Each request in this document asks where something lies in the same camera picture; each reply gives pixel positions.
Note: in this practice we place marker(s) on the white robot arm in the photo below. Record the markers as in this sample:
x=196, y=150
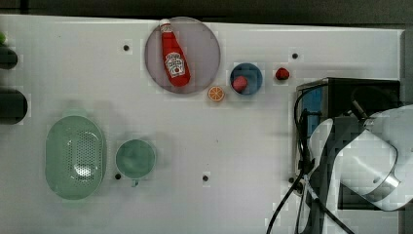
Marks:
x=372, y=157

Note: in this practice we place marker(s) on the black toaster oven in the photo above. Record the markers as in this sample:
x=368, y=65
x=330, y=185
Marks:
x=340, y=97

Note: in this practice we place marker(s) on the orange slice toy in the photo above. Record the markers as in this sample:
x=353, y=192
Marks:
x=216, y=93

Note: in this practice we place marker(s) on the red toy strawberry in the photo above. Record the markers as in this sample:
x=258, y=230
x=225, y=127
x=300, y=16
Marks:
x=239, y=84

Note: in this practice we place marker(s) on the red ketchup bottle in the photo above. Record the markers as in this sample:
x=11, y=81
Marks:
x=175, y=62

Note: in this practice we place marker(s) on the blue bowl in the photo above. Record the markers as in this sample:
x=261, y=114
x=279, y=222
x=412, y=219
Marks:
x=253, y=75

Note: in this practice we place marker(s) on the grey round plate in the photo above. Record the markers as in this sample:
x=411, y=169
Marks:
x=200, y=47

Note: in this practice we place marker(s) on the green mug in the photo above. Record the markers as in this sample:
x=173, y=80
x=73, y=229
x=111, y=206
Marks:
x=135, y=159

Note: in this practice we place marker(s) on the red toy tomato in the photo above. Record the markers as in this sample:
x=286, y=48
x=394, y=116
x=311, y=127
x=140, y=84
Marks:
x=282, y=74

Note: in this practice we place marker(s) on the green perforated colander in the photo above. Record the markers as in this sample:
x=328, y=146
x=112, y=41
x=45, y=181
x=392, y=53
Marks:
x=75, y=156

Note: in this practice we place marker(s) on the black pot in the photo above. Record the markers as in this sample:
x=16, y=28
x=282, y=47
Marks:
x=13, y=106

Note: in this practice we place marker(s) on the small black cup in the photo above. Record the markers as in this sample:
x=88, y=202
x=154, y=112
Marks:
x=8, y=58

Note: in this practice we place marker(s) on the green small object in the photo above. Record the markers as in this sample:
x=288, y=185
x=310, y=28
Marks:
x=3, y=38

